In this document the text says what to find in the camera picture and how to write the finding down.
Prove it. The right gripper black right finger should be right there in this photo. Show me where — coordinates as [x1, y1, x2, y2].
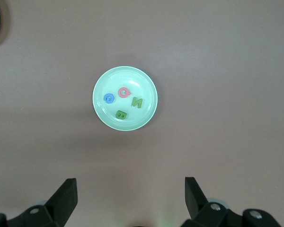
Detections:
[181, 176, 228, 227]

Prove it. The red letter Q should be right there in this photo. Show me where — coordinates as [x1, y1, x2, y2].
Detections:
[117, 87, 131, 98]

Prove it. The green capital letter N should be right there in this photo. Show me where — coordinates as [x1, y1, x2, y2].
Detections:
[131, 97, 144, 109]

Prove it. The blue letter G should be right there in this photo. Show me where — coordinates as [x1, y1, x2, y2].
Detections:
[103, 93, 115, 105]

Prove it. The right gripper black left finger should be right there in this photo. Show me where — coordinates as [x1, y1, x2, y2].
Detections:
[20, 178, 78, 227]

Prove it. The green plate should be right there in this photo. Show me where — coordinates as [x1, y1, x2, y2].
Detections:
[92, 66, 159, 131]

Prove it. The green letter B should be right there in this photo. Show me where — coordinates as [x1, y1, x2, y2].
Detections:
[115, 110, 128, 120]

